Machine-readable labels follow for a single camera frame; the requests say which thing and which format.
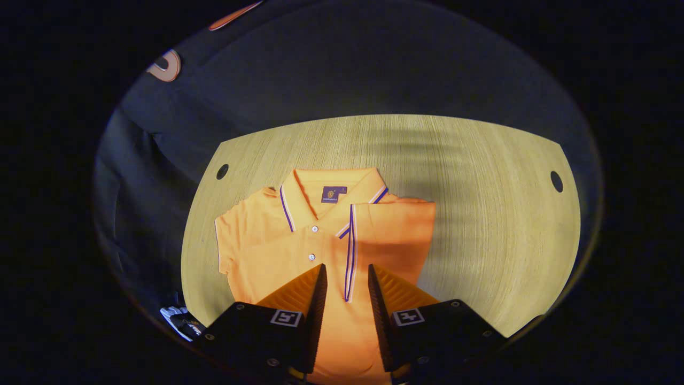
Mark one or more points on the white and black item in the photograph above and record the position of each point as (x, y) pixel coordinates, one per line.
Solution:
(179, 320)

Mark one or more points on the orange T-shirt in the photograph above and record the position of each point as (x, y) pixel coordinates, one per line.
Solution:
(278, 251)

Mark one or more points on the black backdrop cloth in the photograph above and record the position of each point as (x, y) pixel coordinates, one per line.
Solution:
(347, 64)

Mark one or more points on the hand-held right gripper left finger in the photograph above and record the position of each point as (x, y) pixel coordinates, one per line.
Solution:
(315, 326)

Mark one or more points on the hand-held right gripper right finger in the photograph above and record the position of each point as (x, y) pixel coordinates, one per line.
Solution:
(380, 326)

